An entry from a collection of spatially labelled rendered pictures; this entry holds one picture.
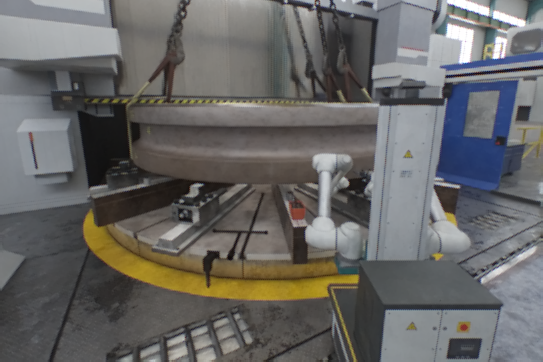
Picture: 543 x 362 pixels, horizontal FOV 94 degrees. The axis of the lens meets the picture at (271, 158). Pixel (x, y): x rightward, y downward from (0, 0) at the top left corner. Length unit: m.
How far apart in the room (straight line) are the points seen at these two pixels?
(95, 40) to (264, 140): 2.15
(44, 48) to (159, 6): 2.60
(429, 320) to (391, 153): 0.84
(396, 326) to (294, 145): 2.05
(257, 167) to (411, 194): 1.69
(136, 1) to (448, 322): 5.75
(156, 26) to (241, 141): 3.28
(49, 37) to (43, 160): 2.28
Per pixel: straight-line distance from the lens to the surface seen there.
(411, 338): 1.62
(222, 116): 2.89
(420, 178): 1.74
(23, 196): 5.96
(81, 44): 3.62
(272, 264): 2.76
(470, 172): 7.28
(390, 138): 1.60
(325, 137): 3.12
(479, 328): 1.74
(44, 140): 5.28
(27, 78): 4.69
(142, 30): 5.59
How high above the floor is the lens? 1.73
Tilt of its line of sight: 11 degrees down
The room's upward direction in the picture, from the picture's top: straight up
